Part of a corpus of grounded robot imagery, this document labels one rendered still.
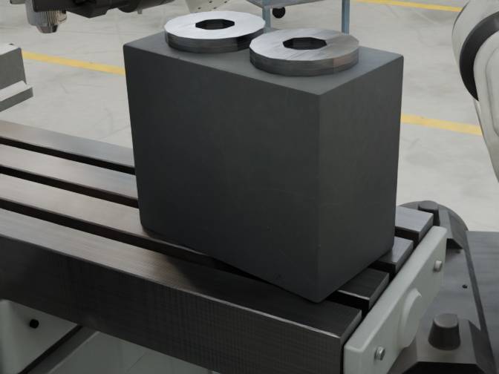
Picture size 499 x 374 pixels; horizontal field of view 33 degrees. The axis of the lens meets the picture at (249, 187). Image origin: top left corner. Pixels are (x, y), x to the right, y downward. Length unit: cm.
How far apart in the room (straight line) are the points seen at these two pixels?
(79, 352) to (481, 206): 209
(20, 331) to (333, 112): 45
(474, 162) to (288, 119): 265
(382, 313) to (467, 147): 271
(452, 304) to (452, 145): 207
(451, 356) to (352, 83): 66
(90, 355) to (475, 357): 53
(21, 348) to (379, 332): 41
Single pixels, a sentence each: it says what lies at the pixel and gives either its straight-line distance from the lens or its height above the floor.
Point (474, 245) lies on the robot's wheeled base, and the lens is 159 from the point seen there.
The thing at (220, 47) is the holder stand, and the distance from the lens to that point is 72.
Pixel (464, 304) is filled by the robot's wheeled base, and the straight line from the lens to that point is 139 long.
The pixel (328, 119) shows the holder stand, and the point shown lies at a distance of 64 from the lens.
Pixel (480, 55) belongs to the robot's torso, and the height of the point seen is 101.
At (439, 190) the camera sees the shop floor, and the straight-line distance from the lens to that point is 305.
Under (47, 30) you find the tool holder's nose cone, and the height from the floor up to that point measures 109.
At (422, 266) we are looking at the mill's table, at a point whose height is 95.
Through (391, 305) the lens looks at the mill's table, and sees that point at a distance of 73.
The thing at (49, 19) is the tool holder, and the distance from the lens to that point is 104.
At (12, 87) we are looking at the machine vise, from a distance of 120.
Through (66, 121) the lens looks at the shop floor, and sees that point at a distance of 377.
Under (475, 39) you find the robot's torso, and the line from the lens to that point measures 118.
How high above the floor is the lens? 136
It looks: 27 degrees down
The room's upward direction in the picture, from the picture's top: 2 degrees counter-clockwise
